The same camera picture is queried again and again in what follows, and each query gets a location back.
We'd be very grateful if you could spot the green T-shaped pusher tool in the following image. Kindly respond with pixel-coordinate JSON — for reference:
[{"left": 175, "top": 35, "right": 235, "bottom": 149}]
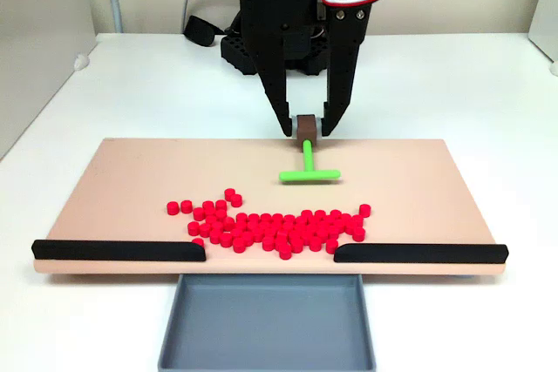
[{"left": 278, "top": 113, "right": 342, "bottom": 185}]

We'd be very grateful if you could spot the pink flat board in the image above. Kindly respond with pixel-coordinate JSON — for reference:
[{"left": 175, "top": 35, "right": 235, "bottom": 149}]
[{"left": 33, "top": 137, "right": 507, "bottom": 280}]

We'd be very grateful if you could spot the white partition board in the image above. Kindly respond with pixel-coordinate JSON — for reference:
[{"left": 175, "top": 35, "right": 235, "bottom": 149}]
[
  {"left": 527, "top": 0, "right": 558, "bottom": 64},
  {"left": 0, "top": 0, "right": 98, "bottom": 160}
]

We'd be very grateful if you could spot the grey shallow tray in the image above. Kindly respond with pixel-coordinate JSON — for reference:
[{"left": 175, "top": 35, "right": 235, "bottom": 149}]
[{"left": 157, "top": 274, "right": 378, "bottom": 372}]

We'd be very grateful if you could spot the black guide rail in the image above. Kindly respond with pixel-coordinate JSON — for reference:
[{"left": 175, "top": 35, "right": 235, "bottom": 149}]
[
  {"left": 333, "top": 242, "right": 510, "bottom": 265},
  {"left": 31, "top": 239, "right": 207, "bottom": 263}
]

